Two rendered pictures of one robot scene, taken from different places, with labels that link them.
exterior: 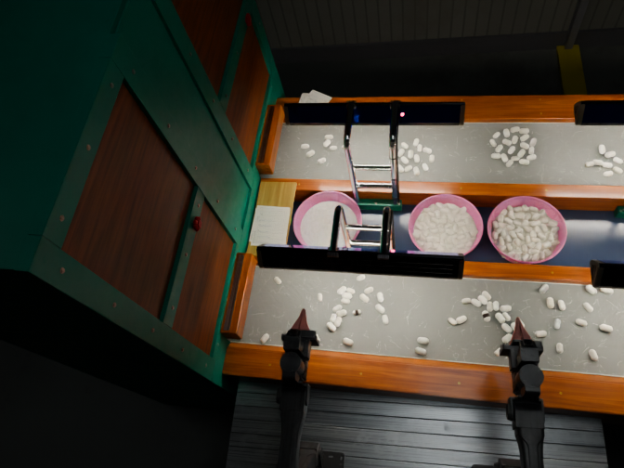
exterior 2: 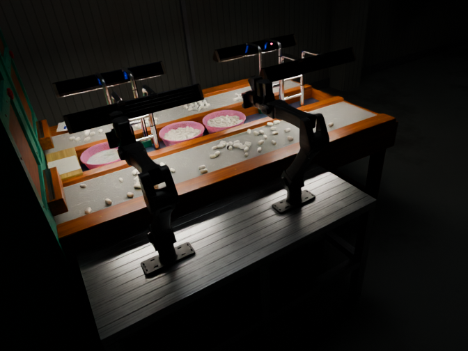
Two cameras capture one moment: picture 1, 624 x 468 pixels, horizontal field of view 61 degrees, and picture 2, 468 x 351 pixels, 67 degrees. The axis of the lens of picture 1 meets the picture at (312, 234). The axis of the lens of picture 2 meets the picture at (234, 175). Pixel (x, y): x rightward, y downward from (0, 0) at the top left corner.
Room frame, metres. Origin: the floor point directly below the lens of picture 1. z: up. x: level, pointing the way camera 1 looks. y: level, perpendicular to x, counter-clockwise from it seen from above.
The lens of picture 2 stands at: (-0.62, 0.84, 1.63)
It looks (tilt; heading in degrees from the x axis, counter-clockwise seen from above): 32 degrees down; 309
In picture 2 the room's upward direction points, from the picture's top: 5 degrees counter-clockwise
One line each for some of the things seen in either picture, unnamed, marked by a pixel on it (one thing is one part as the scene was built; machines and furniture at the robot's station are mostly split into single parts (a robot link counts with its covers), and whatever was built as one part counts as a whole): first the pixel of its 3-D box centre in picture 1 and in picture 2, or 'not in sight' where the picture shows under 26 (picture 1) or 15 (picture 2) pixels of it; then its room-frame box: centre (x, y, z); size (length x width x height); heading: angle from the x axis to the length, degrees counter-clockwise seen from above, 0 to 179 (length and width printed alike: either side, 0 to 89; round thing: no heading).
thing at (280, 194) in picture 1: (272, 218); (63, 164); (1.08, 0.12, 0.77); 0.33 x 0.15 x 0.01; 154
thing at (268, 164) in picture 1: (270, 138); (44, 134); (1.41, 0.02, 0.83); 0.30 x 0.06 x 0.07; 154
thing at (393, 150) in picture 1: (374, 158); (123, 110); (1.09, -0.32, 0.90); 0.20 x 0.19 x 0.45; 64
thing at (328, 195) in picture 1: (329, 226); (108, 159); (0.98, -0.07, 0.72); 0.27 x 0.27 x 0.10
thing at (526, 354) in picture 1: (525, 354); (255, 88); (0.22, -0.40, 1.12); 0.07 x 0.06 x 0.11; 66
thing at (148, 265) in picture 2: (312, 461); (166, 251); (0.20, 0.26, 0.71); 0.20 x 0.07 x 0.08; 67
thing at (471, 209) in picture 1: (444, 230); (182, 137); (0.79, -0.47, 0.72); 0.27 x 0.27 x 0.10
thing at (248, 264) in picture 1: (239, 294); (54, 189); (0.79, 0.32, 0.83); 0.30 x 0.06 x 0.07; 154
